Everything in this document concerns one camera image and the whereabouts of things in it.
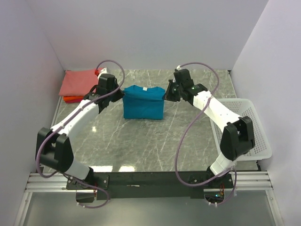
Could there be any teal blue t shirt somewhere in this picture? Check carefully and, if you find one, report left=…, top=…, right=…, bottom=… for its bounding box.
left=123, top=85, right=165, bottom=120

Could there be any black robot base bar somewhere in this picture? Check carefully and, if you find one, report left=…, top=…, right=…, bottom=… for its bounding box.
left=66, top=171, right=233, bottom=203

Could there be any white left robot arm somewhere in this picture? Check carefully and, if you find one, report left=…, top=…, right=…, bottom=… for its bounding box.
left=35, top=73, right=124, bottom=189

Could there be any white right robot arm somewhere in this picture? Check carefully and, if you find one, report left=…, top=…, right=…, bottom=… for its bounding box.
left=164, top=66, right=255, bottom=188

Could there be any folded salmon pink t shirt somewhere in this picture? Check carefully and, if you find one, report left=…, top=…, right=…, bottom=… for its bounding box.
left=59, top=69, right=98, bottom=97

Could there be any folded orange t shirt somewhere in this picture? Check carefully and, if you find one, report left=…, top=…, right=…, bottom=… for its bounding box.
left=63, top=96, right=83, bottom=104

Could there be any white perforated plastic basket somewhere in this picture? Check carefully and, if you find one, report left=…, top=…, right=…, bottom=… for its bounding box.
left=218, top=98, right=272, bottom=161

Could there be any aluminium extrusion rail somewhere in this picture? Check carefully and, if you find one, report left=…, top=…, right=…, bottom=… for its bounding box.
left=25, top=171, right=71, bottom=192

